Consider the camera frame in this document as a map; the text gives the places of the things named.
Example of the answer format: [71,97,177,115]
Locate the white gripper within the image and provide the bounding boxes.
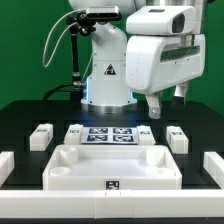
[126,5,205,119]

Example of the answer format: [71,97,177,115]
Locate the white desk top tray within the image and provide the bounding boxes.
[42,145,182,190]

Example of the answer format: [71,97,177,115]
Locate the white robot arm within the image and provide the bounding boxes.
[68,0,213,119]

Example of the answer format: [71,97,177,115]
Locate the white right barrier block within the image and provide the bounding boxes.
[203,152,224,190]

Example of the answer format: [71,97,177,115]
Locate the white barrier block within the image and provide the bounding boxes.
[203,152,224,190]
[0,152,15,187]

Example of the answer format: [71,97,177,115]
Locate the fiducial marker sheet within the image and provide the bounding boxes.
[81,127,138,145]

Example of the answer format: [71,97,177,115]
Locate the white left barrier block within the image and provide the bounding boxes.
[0,152,15,187]

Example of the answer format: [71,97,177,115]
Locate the black base cable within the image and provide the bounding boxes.
[42,82,84,101]

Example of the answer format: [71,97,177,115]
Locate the white front barrier wall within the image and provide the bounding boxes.
[0,190,224,219]

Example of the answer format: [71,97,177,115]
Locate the silver depth camera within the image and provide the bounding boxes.
[86,6,120,21]

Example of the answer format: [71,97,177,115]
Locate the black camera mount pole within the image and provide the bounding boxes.
[66,12,96,102]

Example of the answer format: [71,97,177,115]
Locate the grey camera cable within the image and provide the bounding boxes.
[41,8,87,69]

